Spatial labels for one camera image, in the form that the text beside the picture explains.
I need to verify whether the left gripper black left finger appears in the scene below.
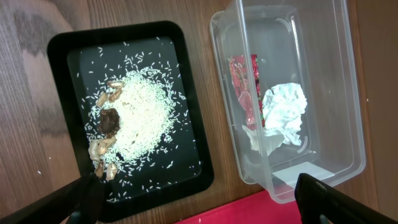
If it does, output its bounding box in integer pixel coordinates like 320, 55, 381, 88
1, 173, 105, 223

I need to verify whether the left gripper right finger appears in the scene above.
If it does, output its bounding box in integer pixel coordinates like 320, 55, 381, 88
294, 173, 397, 224

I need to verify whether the food scraps and rice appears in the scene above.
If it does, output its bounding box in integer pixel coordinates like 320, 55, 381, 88
76, 37, 201, 203

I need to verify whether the white napkin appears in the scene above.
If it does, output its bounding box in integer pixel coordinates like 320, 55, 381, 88
242, 83, 307, 155

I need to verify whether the red snack wrapper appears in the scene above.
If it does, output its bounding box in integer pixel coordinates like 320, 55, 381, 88
228, 54, 265, 130

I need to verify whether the clear plastic waste bin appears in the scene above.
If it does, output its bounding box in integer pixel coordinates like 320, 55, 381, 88
210, 0, 366, 203

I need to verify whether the red serving tray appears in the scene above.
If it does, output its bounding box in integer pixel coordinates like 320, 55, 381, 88
178, 190, 302, 224

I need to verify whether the black rectangular tray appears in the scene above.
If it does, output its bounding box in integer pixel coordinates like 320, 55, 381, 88
47, 21, 214, 223

